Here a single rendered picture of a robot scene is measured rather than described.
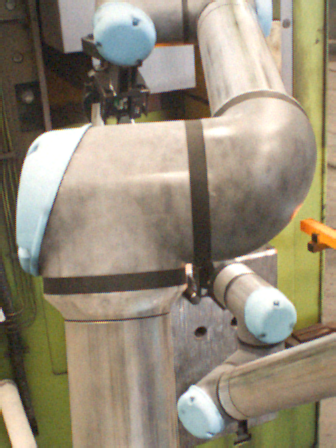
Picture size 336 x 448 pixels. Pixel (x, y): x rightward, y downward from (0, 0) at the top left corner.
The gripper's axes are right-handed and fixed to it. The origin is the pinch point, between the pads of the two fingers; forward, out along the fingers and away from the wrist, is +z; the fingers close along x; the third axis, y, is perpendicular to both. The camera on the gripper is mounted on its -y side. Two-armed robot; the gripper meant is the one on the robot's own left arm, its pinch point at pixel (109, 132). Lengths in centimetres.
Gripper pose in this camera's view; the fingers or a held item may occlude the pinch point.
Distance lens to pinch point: 120.4
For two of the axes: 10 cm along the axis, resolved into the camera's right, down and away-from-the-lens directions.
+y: 3.6, 7.2, -5.9
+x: 9.3, -2.1, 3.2
